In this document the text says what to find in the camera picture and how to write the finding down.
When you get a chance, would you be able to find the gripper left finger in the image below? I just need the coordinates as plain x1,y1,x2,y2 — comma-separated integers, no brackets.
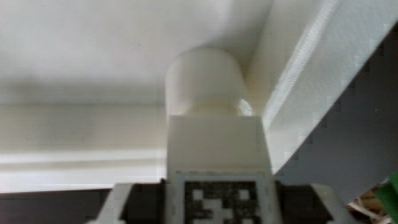
86,181,166,224

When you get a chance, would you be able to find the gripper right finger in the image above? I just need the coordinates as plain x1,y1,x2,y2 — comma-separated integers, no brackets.
278,183,356,224

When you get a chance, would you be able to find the white square tabletop part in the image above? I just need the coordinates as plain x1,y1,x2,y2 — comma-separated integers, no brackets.
0,0,398,193

